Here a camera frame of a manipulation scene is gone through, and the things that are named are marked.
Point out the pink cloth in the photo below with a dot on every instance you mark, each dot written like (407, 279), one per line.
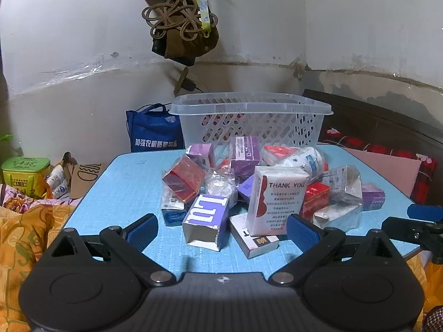
(387, 171)

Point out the white roll with blue print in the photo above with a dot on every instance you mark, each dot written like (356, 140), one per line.
(306, 162)

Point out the orange floral blanket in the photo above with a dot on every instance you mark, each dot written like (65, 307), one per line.
(27, 242)

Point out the red box in plastic wrap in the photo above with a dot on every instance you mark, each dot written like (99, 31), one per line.
(183, 179)

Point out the brown cardboard box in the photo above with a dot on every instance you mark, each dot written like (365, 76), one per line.
(86, 176)

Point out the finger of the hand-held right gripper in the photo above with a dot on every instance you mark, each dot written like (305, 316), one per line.
(424, 211)
(401, 228)

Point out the purple box with white letters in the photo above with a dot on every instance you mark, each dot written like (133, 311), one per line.
(206, 214)

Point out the brown hanging bag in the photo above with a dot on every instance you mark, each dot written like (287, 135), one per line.
(187, 45)

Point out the yellow plastic bag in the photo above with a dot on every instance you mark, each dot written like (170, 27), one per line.
(434, 283)

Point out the white box with black letters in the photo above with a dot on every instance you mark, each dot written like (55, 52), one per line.
(251, 242)

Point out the black power adapter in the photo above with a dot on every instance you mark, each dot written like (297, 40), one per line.
(188, 83)

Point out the dark wooden headboard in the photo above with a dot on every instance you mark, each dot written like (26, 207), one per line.
(380, 121)

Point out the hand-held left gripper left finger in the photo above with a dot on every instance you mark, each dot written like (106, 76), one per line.
(143, 230)

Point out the blue tote bag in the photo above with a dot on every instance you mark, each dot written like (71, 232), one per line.
(152, 135)

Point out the silver white box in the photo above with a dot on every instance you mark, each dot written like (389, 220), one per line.
(337, 218)

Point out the blue box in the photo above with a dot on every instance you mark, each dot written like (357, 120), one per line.
(173, 216)

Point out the red plaid cloth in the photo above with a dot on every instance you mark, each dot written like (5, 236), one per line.
(427, 176)

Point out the grey box in clear bag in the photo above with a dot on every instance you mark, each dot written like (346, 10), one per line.
(342, 185)

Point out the clear plastic lattice basket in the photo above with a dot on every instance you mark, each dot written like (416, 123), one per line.
(242, 103)

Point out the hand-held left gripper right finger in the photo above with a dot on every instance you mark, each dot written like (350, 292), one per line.
(301, 231)

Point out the white blue packets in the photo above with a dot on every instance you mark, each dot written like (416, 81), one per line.
(59, 181)

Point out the white packet with red print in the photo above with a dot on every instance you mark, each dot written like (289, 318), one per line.
(277, 207)

